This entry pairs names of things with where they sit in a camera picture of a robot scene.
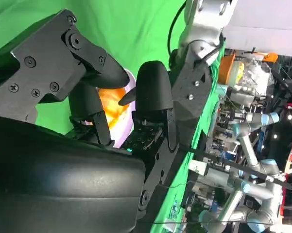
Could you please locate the orange bin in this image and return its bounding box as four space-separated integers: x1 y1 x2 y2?
219 54 237 86

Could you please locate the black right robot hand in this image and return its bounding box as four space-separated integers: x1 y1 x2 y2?
0 9 183 233

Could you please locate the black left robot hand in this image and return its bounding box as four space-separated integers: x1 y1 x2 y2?
118 86 137 106

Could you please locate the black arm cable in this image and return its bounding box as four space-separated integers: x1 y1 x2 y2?
168 1 188 67

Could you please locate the lilac plate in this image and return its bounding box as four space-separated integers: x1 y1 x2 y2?
86 69 137 149

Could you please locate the orange and white toy bread roll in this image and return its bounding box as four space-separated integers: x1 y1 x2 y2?
98 87 132 127

